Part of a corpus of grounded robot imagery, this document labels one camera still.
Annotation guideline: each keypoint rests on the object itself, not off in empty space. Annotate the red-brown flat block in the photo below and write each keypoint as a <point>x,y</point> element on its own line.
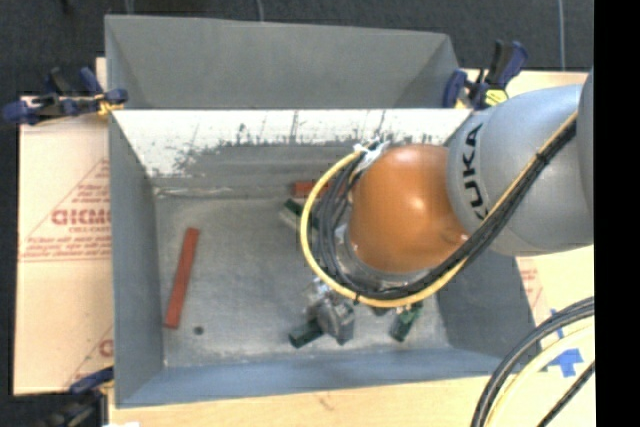
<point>182,277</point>
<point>305,189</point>

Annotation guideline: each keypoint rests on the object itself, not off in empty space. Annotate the grey metal bin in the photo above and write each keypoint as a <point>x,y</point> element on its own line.
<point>240,275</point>

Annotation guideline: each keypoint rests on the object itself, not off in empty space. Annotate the brown cardboard board red print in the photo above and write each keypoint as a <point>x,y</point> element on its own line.
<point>60,175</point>

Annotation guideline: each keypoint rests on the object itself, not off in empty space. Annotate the dark green flat block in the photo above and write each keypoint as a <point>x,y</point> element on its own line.
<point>294,211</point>
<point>302,336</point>

